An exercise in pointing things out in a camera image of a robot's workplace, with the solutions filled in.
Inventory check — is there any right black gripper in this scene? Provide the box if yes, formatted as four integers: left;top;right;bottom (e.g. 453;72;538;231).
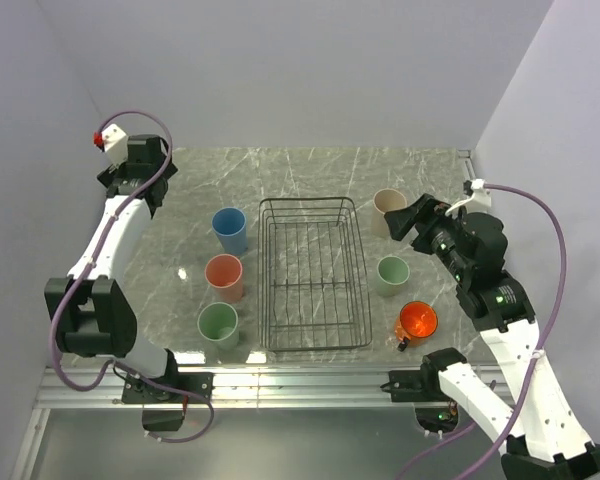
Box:
383;193;471;282

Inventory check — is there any blue plastic cup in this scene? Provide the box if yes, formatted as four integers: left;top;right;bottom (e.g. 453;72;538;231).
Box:
212;207;248;256

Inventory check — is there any pink plastic cup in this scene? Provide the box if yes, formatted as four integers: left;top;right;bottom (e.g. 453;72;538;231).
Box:
204;254;244;303

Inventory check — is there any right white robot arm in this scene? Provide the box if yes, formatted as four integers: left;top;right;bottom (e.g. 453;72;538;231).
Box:
384;194;600;479

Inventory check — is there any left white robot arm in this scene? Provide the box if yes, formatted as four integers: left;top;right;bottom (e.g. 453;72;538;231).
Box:
44;131;182;402

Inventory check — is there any beige plastic cup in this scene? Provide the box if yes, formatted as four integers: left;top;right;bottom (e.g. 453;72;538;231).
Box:
370;188;408;238

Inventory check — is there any green cup right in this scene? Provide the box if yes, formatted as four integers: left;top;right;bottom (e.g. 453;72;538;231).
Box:
374;255;410;297

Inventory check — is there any green cup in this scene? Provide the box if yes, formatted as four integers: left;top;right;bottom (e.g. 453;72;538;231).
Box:
197;302;239;350
374;255;410;297

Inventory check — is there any orange transparent mug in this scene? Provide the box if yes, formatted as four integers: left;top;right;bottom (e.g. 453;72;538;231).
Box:
394;301;438;352

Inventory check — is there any green cup left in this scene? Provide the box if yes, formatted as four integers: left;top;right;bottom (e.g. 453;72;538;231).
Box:
197;302;239;350

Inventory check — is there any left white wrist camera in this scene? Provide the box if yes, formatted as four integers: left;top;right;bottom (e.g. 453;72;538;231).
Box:
93;123;129;166

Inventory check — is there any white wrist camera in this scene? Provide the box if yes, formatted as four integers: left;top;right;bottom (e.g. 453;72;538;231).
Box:
445;179;492;217
93;123;129;166

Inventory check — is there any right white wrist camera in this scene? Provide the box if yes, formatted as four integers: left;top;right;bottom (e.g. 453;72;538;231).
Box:
445;179;492;217

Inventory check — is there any black wire dish rack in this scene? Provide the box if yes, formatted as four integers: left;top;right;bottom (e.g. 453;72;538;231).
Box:
258;196;373;353

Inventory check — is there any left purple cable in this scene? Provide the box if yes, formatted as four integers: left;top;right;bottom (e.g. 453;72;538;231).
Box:
47;110;216;443

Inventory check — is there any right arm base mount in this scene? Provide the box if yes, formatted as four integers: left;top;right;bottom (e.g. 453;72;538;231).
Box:
380;370;459;436

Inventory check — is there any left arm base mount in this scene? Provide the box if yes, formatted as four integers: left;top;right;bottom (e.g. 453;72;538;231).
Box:
121;372;215;443

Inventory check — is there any aluminium rail frame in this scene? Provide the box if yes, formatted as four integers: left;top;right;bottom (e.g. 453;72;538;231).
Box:
13;365;489;479

